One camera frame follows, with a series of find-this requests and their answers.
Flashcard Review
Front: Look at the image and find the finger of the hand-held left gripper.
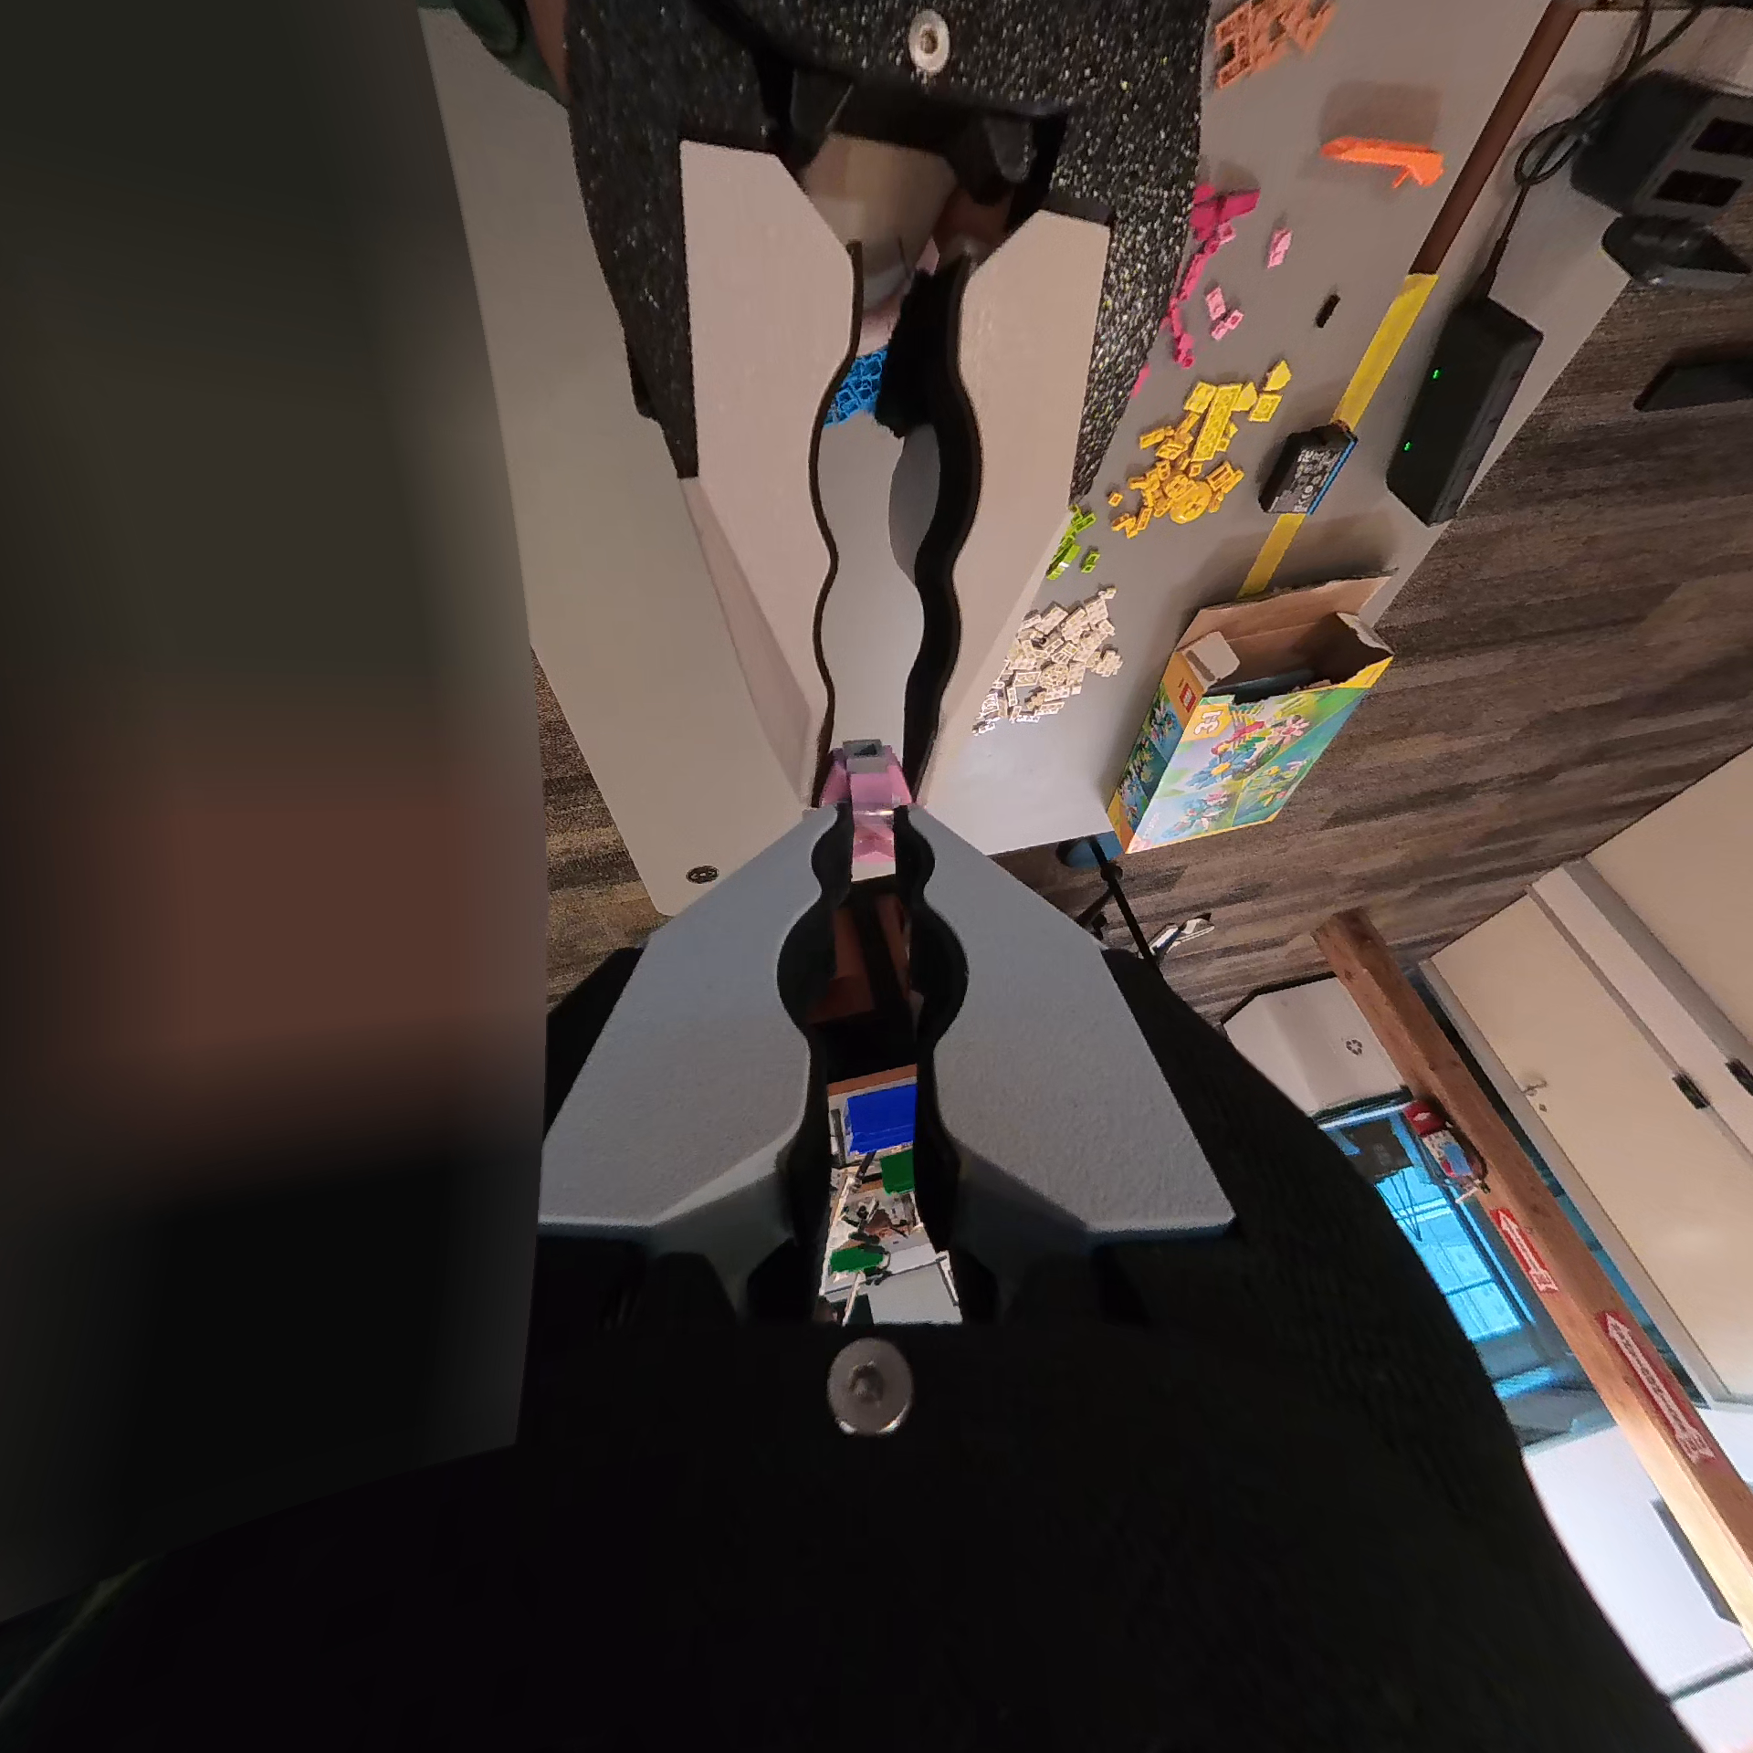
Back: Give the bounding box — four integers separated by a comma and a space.
673, 136, 867, 804
902, 208, 1110, 804

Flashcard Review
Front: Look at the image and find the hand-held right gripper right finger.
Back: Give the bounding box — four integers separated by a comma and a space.
898, 804, 1238, 1308

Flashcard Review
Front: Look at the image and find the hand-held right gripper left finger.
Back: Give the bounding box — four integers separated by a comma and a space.
533, 804, 840, 1320

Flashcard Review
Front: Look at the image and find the brown lego piece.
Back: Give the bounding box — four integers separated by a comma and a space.
807, 893, 920, 1031

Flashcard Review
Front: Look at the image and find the pile of pink lego pieces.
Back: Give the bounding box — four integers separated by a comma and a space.
1127, 178, 1265, 401

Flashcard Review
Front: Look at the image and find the pile of yellow lego pieces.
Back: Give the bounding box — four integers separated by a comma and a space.
1104, 356, 1302, 543

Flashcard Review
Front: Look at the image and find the pile of orange lego pieces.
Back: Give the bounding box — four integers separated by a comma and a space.
1208, 0, 1338, 88

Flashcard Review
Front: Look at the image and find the pile of white lego pieces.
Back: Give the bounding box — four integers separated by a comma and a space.
972, 583, 1127, 739

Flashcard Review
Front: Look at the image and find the colourful lego set box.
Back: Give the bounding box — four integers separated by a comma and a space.
1104, 571, 1400, 854

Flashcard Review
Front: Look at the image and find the black floor stand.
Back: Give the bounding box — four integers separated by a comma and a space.
1054, 833, 1218, 969

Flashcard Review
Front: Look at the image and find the orange brick separator tool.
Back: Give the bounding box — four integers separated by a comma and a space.
1320, 132, 1446, 188

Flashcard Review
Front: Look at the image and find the white recycling bin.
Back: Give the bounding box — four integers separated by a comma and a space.
1221, 976, 1412, 1122

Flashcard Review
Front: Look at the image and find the yellow tape strip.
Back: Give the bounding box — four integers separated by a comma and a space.
1238, 269, 1441, 596

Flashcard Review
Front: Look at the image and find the small black electronic device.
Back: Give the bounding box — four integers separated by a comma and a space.
1257, 421, 1358, 511

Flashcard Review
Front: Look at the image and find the black power adapter box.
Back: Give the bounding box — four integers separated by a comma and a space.
1387, 295, 1544, 528

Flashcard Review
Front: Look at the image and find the window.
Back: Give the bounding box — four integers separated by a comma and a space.
1320, 1102, 1544, 1400

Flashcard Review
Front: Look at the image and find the wooden beam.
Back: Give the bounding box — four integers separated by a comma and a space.
1316, 914, 1753, 1645

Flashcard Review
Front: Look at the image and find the black battery charger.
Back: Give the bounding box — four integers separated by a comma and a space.
1572, 72, 1753, 295

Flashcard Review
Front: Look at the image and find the white cabinet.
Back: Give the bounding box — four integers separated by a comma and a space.
1419, 741, 1753, 1400

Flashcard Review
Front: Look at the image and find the red wall device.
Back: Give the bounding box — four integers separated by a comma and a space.
1405, 1102, 1486, 1199

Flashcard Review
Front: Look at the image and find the black cable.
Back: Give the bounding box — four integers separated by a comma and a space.
1483, 0, 1665, 300

